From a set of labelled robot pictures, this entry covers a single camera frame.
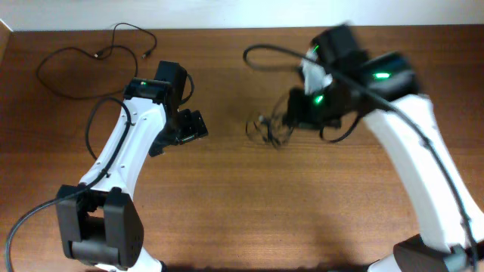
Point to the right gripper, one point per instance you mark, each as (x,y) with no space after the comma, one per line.
(296,111)

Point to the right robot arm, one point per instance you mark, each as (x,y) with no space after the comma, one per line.
(340,78)

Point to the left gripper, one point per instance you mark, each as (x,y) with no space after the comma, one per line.
(195,128)

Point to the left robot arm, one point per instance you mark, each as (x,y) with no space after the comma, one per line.
(98,222)

